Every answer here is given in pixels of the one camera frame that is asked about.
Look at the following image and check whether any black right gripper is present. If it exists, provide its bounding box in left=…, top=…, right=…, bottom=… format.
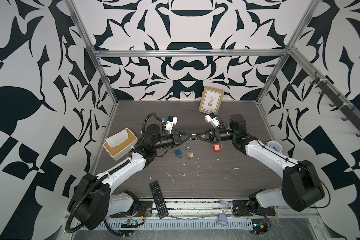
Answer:
left=198, top=128, right=238, bottom=145

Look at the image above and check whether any red padlock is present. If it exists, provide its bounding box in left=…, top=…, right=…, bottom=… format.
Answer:
left=213, top=144, right=224, bottom=153

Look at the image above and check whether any brass padlock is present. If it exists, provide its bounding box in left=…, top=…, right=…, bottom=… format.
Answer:
left=185, top=147, right=194, bottom=160

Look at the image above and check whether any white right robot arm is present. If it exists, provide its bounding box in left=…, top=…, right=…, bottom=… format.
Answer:
left=196, top=113, right=328, bottom=212

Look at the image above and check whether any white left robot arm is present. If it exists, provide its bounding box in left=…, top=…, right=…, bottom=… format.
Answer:
left=65, top=124, right=197, bottom=233

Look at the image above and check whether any blue padlock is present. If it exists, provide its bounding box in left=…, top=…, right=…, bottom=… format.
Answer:
left=169, top=147, right=182, bottom=158

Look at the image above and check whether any white alarm clock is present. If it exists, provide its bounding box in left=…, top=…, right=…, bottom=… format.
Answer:
left=267, top=141, right=283, bottom=153

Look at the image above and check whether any black remote control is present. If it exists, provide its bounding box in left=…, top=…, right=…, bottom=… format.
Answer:
left=150, top=181, right=169, bottom=219

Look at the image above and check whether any purple hourglass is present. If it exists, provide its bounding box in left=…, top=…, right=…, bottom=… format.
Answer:
left=218, top=200, right=230, bottom=227

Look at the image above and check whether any left circuit board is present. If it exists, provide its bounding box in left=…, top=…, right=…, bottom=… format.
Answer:
left=120, top=217, right=145, bottom=229

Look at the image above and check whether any circuit board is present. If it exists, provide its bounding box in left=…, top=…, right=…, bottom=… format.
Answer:
left=251, top=218, right=272, bottom=236
left=120, top=217, right=145, bottom=229

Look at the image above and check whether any right circuit board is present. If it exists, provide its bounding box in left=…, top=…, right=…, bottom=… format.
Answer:
left=251, top=218, right=272, bottom=236

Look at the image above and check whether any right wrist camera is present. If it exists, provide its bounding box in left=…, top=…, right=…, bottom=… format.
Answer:
left=205, top=113, right=221, bottom=128

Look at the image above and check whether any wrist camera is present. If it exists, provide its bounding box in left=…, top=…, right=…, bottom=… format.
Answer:
left=205, top=113, right=221, bottom=128
left=163, top=116, right=178, bottom=135

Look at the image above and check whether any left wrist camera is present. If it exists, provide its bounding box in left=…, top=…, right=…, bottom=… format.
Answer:
left=163, top=116, right=178, bottom=135

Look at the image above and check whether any gold picture frame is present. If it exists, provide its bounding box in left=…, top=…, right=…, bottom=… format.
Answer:
left=199, top=87, right=225, bottom=114

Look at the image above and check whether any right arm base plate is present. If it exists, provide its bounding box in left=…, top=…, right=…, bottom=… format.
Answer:
left=232, top=199, right=276, bottom=217

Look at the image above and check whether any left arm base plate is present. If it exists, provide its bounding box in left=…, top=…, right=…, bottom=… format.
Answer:
left=111, top=200, right=153, bottom=218

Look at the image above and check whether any white slotted cable duct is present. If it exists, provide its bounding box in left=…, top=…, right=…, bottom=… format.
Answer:
left=73, top=218, right=253, bottom=231

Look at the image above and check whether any grey wall hook rack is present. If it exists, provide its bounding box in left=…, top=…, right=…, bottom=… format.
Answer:
left=309, top=71, right=360, bottom=138

